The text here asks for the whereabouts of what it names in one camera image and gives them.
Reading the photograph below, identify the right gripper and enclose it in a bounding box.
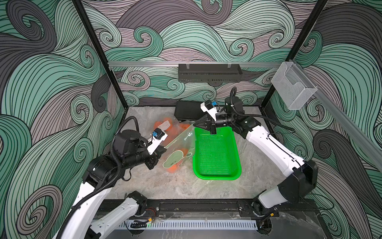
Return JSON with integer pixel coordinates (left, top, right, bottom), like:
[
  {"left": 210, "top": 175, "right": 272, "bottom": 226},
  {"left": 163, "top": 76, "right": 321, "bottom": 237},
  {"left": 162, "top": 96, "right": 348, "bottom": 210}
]
[{"left": 195, "top": 114, "right": 236, "bottom": 134}]

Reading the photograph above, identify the green printed zip-top bag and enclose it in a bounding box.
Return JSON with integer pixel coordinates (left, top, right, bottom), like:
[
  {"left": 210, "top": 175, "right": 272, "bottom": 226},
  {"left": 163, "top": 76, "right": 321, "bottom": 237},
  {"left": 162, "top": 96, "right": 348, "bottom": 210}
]
[{"left": 160, "top": 120, "right": 195, "bottom": 171}]

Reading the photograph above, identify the green plastic basket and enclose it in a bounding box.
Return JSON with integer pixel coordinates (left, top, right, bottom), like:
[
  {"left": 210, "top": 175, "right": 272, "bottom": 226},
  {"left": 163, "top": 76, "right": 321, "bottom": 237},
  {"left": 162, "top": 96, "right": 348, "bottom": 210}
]
[{"left": 193, "top": 127, "right": 242, "bottom": 181}]

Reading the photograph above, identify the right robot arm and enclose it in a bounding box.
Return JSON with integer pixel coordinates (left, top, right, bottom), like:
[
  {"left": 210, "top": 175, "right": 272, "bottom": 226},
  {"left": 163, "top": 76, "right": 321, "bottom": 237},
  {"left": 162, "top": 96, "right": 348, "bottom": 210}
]
[{"left": 194, "top": 87, "right": 318, "bottom": 217}]

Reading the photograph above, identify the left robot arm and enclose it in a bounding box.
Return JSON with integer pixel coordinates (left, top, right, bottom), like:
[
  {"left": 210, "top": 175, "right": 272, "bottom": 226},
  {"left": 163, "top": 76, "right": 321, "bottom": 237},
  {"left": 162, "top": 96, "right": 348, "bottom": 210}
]
[{"left": 54, "top": 116, "right": 168, "bottom": 239}]

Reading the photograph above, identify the clear bag of oranges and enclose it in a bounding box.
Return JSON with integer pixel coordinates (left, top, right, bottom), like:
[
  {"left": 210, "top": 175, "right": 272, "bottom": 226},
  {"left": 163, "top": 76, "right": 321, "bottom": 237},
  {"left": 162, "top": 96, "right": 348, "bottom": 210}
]
[{"left": 154, "top": 118, "right": 191, "bottom": 144}]

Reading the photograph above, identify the black flat box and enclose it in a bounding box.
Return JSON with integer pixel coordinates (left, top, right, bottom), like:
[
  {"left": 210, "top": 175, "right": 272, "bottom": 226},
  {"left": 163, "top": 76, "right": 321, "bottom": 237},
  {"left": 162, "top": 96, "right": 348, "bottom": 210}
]
[{"left": 174, "top": 101, "right": 205, "bottom": 120}]

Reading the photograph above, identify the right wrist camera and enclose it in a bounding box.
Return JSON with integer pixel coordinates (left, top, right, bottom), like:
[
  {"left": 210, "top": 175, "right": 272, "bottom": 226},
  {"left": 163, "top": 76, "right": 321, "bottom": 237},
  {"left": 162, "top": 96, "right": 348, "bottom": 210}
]
[{"left": 200, "top": 100, "right": 218, "bottom": 121}]

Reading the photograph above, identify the black wall shelf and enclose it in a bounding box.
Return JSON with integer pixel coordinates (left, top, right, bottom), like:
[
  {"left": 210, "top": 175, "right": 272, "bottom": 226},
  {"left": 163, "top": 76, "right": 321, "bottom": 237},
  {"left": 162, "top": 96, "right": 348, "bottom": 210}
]
[{"left": 178, "top": 64, "right": 243, "bottom": 84}]

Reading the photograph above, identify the white slotted cable duct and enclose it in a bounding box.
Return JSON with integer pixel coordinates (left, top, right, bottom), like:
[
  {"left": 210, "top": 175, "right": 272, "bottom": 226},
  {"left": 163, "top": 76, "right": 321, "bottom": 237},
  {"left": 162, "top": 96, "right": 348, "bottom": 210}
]
[{"left": 116, "top": 219, "right": 258, "bottom": 231}]

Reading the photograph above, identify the clear acrylic wall holder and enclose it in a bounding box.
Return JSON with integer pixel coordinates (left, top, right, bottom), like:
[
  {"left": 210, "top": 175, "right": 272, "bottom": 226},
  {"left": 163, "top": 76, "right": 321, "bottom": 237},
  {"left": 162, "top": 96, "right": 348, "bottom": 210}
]
[{"left": 271, "top": 61, "right": 317, "bottom": 110}]

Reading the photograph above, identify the aluminium wall rail back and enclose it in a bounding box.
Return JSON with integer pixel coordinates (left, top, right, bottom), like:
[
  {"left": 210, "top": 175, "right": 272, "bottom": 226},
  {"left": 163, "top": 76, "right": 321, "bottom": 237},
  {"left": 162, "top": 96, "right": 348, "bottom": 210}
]
[{"left": 108, "top": 61, "right": 282, "bottom": 68}]

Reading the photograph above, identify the aluminium wall rail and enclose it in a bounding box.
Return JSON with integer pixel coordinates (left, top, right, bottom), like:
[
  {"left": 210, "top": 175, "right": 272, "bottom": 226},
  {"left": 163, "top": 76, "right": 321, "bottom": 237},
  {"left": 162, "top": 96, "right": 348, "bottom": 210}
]
[
  {"left": 108, "top": 61, "right": 282, "bottom": 68},
  {"left": 290, "top": 60, "right": 382, "bottom": 171}
]

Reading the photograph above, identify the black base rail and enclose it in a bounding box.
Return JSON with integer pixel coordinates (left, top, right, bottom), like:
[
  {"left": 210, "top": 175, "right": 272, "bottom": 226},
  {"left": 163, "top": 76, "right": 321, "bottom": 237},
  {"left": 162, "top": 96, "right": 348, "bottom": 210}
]
[{"left": 98, "top": 198, "right": 317, "bottom": 218}]

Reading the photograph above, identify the aluminium wall rail right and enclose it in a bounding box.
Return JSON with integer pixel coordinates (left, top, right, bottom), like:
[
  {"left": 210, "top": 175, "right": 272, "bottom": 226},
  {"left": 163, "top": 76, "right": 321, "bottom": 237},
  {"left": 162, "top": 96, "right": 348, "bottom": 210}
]
[{"left": 290, "top": 60, "right": 382, "bottom": 171}]

